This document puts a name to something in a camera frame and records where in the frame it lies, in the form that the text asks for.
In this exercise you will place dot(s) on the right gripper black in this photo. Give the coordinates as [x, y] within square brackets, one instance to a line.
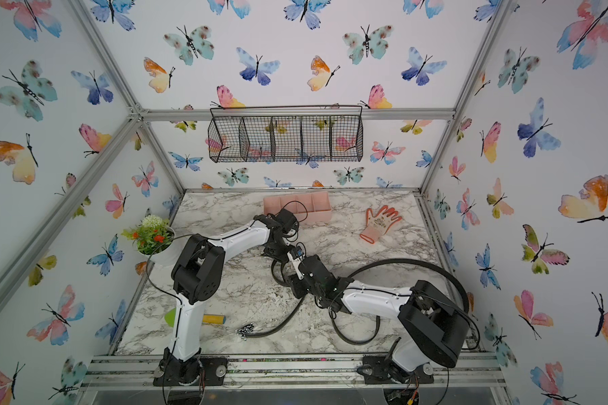
[295, 289]

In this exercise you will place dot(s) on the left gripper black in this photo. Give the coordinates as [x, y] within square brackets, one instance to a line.
[273, 256]

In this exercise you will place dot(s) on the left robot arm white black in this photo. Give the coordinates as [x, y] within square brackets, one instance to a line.
[198, 271]

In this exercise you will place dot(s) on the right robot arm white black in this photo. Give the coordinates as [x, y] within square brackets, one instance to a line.
[407, 356]

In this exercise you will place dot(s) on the pink divided storage box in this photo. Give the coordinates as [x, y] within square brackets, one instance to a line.
[309, 207]

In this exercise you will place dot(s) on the red and white work glove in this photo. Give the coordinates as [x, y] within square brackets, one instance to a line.
[379, 222]

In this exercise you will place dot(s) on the white flower pot with plant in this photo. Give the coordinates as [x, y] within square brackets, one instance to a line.
[154, 238]

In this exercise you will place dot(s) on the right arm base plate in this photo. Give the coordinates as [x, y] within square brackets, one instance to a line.
[395, 372]

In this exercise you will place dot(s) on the black wire wall basket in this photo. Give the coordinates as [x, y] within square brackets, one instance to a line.
[306, 135]

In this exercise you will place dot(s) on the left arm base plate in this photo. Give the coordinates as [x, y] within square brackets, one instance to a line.
[192, 372]

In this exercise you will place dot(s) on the aluminium front rail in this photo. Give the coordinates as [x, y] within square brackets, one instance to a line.
[290, 371]

